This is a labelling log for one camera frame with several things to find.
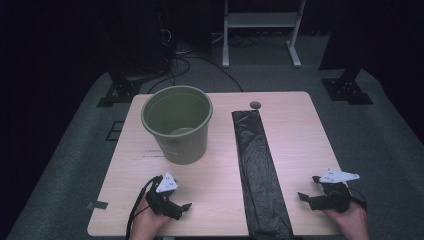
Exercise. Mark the white metal stand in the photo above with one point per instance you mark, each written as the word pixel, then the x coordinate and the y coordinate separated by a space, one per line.
pixel 260 19

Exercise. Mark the grey tape strip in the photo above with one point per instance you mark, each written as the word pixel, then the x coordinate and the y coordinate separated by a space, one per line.
pixel 97 205

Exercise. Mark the person's right hand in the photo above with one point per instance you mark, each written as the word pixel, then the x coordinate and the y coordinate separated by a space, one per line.
pixel 353 223

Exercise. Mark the black stand base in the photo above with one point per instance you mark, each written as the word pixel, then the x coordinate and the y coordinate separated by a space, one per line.
pixel 346 90
pixel 120 91

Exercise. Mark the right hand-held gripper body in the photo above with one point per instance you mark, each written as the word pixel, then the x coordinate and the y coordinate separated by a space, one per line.
pixel 333 200

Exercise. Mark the person's left hand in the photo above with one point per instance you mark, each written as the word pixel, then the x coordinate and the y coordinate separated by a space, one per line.
pixel 145 225

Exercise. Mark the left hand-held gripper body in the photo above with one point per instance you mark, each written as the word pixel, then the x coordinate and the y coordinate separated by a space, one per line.
pixel 160 205

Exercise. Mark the green plastic bin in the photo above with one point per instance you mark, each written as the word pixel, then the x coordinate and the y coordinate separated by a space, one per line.
pixel 183 146

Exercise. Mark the black plastic bag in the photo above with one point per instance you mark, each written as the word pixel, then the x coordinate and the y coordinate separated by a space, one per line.
pixel 260 173

